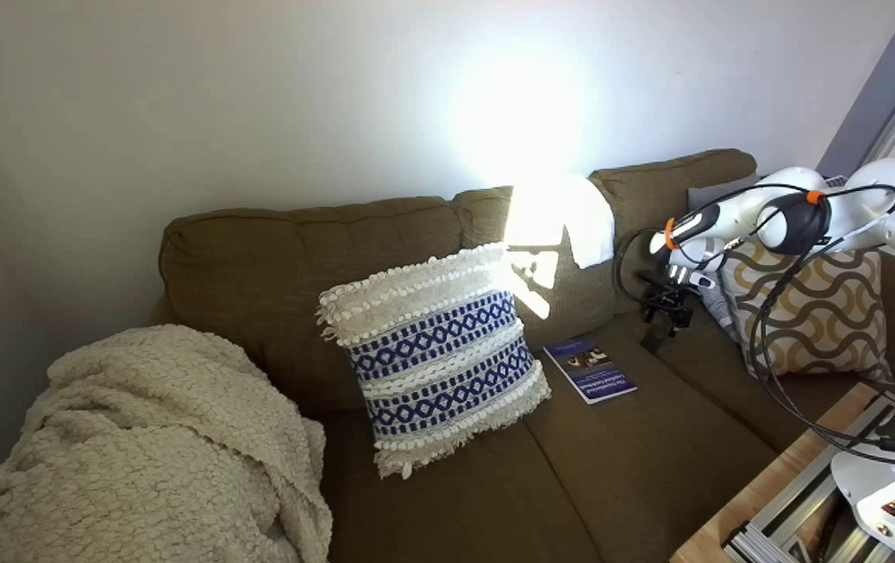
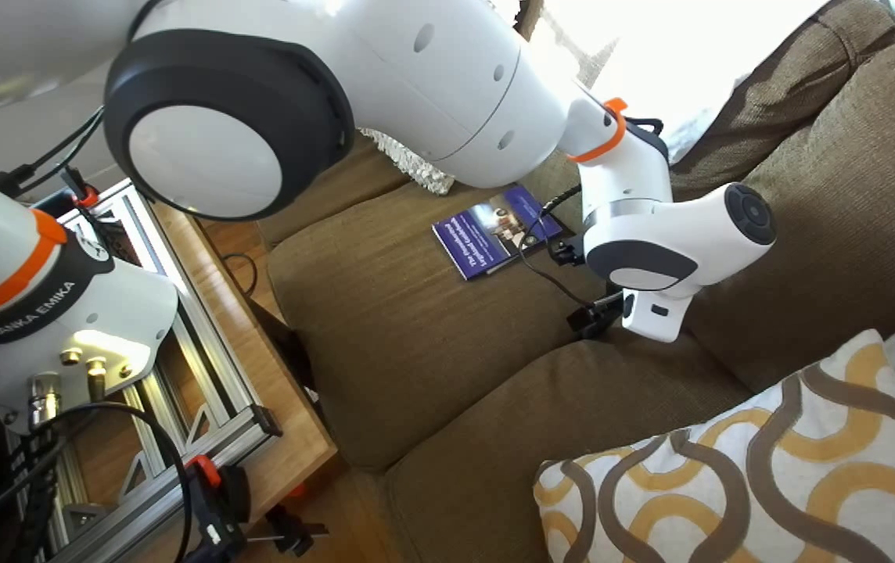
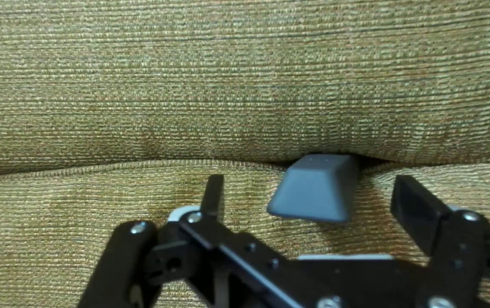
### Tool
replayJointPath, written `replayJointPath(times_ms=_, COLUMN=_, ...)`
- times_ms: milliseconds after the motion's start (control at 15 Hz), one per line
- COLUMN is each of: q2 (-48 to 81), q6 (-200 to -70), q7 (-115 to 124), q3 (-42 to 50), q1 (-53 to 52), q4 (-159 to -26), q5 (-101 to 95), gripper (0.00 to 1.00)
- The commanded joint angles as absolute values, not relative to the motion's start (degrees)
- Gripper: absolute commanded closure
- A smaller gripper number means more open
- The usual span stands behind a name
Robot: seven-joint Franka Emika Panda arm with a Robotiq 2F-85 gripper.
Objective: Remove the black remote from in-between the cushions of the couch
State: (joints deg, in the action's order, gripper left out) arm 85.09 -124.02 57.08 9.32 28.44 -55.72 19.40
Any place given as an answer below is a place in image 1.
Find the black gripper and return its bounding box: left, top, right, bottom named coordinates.
left=658, top=262, right=704, bottom=316

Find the brown fabric couch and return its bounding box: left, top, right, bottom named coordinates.
left=148, top=149, right=895, bottom=563

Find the blue booklet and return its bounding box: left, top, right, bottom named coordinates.
left=538, top=333, right=641, bottom=410

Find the yellow grey wave pillow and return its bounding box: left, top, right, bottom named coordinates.
left=712, top=238, right=895, bottom=386

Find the wooden table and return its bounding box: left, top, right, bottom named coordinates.
left=670, top=379, right=895, bottom=563

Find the blue white patterned pillow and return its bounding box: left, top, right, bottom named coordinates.
left=312, top=241, right=558, bottom=484

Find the cream knit blanket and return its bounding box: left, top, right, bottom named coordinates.
left=0, top=324, right=338, bottom=563

